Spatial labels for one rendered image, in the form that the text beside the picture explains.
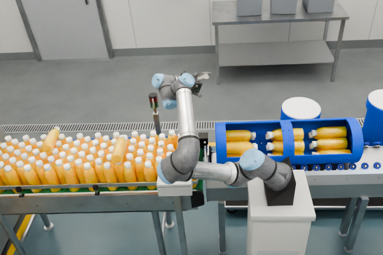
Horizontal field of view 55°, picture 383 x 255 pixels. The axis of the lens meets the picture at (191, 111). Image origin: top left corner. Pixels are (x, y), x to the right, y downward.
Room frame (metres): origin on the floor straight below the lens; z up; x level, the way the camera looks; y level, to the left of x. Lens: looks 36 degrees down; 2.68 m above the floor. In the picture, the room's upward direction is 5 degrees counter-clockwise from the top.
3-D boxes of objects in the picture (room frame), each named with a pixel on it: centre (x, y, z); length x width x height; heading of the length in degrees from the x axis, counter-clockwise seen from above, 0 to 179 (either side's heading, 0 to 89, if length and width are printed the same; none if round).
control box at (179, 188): (1.50, 0.13, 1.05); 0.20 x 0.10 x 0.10; 86
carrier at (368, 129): (2.17, -1.46, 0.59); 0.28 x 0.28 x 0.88
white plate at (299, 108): (2.16, -0.81, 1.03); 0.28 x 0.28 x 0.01
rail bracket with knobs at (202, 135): (1.98, -0.06, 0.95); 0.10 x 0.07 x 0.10; 176
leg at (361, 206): (1.62, -1.13, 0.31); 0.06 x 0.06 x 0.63; 86
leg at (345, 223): (1.76, -1.15, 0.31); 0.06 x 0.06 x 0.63; 86
